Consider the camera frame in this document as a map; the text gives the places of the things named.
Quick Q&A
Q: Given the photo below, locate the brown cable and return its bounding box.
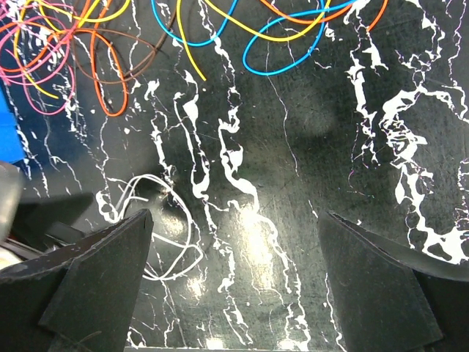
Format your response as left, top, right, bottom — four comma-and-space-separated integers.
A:
71, 0, 179, 85

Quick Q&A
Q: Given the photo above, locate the white cable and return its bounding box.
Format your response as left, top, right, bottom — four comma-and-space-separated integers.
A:
97, 174, 204, 282

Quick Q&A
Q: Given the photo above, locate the pink cable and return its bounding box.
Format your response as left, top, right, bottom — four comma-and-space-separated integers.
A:
0, 0, 78, 117

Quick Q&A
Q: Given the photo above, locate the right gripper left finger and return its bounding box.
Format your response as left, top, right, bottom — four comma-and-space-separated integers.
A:
1, 209, 153, 351

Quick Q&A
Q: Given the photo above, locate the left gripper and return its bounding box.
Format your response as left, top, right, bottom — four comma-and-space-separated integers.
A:
1, 161, 94, 264

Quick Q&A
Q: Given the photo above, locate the blue plastic bin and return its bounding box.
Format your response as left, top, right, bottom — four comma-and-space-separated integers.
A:
0, 91, 25, 164

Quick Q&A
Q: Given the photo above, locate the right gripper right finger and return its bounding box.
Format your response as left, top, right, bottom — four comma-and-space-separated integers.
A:
318, 212, 468, 351

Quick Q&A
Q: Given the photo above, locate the yellow cable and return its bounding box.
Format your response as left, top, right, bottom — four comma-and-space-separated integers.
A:
14, 0, 334, 100

